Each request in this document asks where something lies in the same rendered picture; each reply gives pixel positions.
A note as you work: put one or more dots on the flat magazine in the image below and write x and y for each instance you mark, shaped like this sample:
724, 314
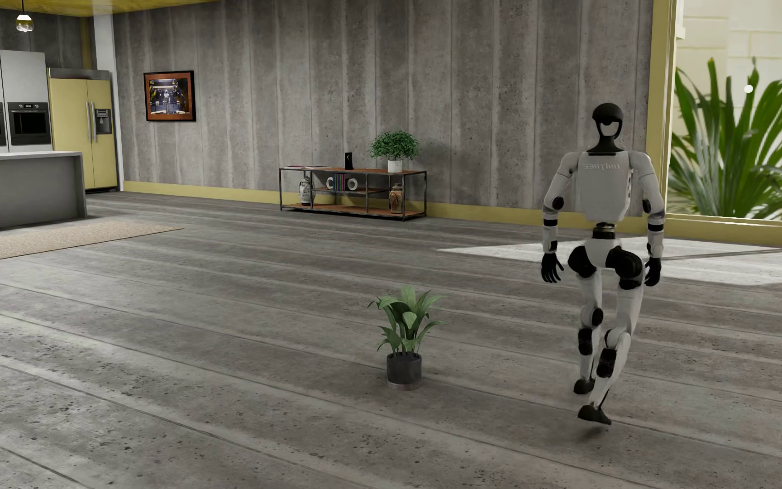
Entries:
305, 166

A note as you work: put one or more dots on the row of colourful books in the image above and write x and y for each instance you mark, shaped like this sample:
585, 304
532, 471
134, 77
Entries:
339, 183

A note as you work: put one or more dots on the bushy plant in white pot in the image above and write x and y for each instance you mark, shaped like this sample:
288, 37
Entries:
395, 148

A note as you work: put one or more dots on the wood and metal console shelf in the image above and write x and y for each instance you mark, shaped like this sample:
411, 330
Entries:
354, 191

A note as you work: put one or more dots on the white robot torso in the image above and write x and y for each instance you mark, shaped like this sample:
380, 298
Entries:
601, 187

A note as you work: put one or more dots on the small plant in black pot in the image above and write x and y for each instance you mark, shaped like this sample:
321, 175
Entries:
404, 339

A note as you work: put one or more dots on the robot left leg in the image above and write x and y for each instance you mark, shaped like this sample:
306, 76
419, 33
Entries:
623, 305

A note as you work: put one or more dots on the grey tall oven cabinet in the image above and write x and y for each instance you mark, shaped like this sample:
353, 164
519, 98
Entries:
1, 75

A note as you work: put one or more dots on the framed picture with orange border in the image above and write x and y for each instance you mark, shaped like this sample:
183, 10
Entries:
170, 96

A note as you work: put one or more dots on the robot leg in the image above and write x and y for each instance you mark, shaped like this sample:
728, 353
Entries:
590, 299
623, 305

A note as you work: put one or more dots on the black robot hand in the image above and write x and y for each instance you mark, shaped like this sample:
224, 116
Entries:
552, 267
652, 271

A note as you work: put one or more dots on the yellow double-door refrigerator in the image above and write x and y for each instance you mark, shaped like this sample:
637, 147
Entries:
83, 132

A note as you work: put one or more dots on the brown patterned vase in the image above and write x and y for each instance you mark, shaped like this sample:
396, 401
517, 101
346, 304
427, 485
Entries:
396, 197

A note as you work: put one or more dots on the large green palm plant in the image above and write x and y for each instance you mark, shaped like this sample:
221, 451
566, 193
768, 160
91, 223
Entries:
744, 149

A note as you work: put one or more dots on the beige floor rug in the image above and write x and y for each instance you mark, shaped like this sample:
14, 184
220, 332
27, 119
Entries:
51, 238

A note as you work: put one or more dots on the glass pendant lamp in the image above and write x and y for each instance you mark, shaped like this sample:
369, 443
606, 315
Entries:
24, 22

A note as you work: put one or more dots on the grey kitchen island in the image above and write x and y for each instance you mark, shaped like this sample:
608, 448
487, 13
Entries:
17, 190

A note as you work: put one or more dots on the white patterned vase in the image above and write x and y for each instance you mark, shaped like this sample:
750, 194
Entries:
305, 191

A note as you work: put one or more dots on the yellow window frame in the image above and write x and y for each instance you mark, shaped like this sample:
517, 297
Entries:
662, 115

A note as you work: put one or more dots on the robot head black visor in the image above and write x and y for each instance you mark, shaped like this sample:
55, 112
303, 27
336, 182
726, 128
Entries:
607, 121

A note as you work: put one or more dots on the robot right leg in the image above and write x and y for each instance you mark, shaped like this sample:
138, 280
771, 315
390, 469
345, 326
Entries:
590, 299

